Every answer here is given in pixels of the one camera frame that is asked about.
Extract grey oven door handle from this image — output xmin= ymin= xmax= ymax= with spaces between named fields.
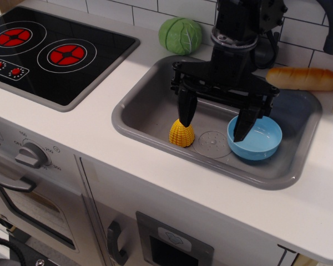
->
xmin=0 ymin=163 xmax=37 ymax=193

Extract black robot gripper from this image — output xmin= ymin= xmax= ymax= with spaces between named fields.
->
xmin=171 ymin=45 xmax=279 ymax=142

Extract green toy cabbage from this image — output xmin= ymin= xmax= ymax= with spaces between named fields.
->
xmin=158 ymin=17 xmax=203 ymax=55

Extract grey dishwasher control panel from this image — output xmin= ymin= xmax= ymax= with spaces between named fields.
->
xmin=135 ymin=211 xmax=214 ymax=266

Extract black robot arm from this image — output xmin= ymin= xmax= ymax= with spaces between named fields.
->
xmin=171 ymin=1 xmax=287 ymax=142

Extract yellow toy corn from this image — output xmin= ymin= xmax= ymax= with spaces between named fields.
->
xmin=169 ymin=119 xmax=195 ymax=147

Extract black toy stovetop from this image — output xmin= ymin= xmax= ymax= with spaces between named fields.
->
xmin=0 ymin=7 xmax=140 ymax=112

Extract grey oven knob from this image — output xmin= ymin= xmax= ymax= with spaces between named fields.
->
xmin=15 ymin=142 xmax=48 ymax=169

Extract toy bread loaf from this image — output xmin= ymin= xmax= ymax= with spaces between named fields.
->
xmin=265 ymin=66 xmax=333 ymax=91

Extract blue plastic bowl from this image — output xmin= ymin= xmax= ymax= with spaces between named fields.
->
xmin=227 ymin=116 xmax=282 ymax=161

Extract grey toy sink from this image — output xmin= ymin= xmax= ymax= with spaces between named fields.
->
xmin=112 ymin=56 xmax=322 ymax=190

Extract black cable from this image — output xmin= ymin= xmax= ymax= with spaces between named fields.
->
xmin=0 ymin=237 xmax=26 ymax=266

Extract dark grey cabinet handle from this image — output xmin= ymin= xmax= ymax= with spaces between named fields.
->
xmin=107 ymin=221 xmax=128 ymax=265

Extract toy oven door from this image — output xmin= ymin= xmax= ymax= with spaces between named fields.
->
xmin=0 ymin=159 xmax=105 ymax=265

